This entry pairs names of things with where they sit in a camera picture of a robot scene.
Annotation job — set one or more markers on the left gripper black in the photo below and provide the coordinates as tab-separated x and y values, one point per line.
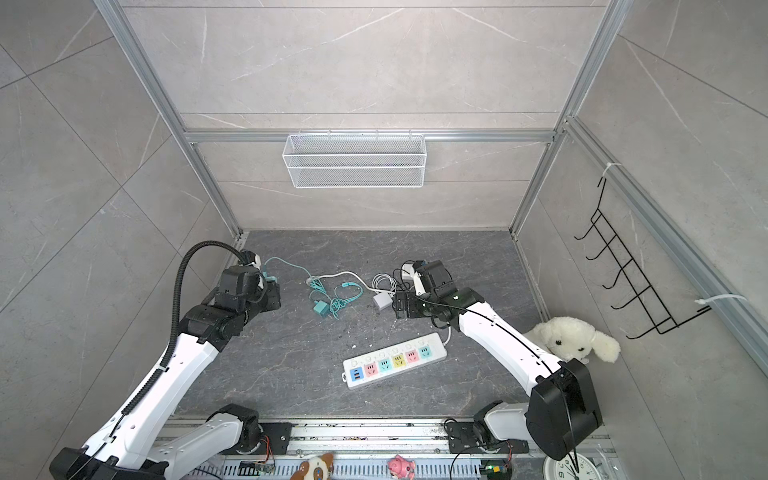
270	290

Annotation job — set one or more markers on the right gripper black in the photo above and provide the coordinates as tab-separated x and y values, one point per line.
411	297

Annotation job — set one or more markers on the teal charger cube front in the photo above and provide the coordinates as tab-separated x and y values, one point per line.
321	308

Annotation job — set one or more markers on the white multicolour power strip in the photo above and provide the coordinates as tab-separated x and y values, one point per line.
393	360

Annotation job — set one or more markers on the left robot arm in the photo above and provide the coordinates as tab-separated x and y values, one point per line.
125	446

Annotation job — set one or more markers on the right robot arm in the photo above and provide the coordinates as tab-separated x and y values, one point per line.
562	409

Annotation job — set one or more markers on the white charger cube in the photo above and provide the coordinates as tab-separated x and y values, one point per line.
383	300

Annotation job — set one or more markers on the white plush dog toy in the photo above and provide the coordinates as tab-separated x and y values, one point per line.
570	338

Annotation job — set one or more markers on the pink plush toy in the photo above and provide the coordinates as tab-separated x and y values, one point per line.
401	468

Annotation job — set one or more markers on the brown white plush toy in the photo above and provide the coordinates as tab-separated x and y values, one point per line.
315	468

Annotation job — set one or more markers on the white alarm clock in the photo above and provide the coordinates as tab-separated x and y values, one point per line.
576	467

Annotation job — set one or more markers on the white wire mesh basket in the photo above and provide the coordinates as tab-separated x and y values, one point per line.
336	161

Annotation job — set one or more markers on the black wall hook rack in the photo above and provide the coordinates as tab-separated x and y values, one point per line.
630	272

